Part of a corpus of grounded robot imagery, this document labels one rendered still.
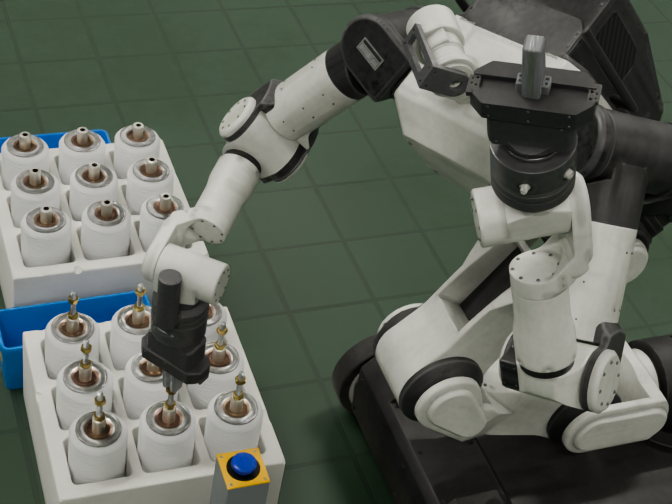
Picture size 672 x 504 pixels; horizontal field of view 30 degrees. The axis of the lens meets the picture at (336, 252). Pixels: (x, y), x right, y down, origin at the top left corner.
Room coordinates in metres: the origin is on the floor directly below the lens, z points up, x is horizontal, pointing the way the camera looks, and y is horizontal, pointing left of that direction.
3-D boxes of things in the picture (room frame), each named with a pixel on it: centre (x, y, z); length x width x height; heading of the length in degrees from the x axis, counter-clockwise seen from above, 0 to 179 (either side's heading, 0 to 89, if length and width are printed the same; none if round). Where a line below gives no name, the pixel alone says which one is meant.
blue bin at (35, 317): (1.68, 0.47, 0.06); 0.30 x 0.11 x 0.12; 118
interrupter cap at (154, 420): (1.37, 0.22, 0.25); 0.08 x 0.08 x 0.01
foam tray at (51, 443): (1.48, 0.27, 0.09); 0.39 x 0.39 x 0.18; 27
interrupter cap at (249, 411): (1.43, 0.11, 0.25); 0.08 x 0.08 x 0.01
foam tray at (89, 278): (1.95, 0.51, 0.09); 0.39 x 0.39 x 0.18; 28
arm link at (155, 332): (1.38, 0.22, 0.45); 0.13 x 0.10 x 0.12; 65
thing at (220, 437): (1.43, 0.11, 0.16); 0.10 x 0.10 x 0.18
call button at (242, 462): (1.25, 0.07, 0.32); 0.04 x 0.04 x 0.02
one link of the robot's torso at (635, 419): (1.62, -0.51, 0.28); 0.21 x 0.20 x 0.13; 118
